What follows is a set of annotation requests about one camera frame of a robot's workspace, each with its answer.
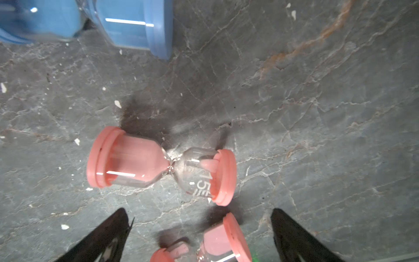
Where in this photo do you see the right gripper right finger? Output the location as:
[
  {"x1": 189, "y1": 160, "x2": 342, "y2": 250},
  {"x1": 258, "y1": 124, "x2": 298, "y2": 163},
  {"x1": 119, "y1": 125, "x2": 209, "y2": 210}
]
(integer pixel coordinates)
[{"x1": 271, "y1": 208, "x2": 342, "y2": 262}]

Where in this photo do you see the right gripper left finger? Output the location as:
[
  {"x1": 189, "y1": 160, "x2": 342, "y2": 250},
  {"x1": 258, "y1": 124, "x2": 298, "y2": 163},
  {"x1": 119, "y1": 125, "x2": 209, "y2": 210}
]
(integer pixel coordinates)
[{"x1": 57, "y1": 207, "x2": 133, "y2": 262}]

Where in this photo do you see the blue hourglass right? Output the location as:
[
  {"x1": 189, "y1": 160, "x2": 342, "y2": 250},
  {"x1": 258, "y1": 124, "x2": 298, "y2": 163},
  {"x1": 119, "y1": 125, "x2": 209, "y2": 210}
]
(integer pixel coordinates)
[{"x1": 1, "y1": 1, "x2": 173, "y2": 60}]

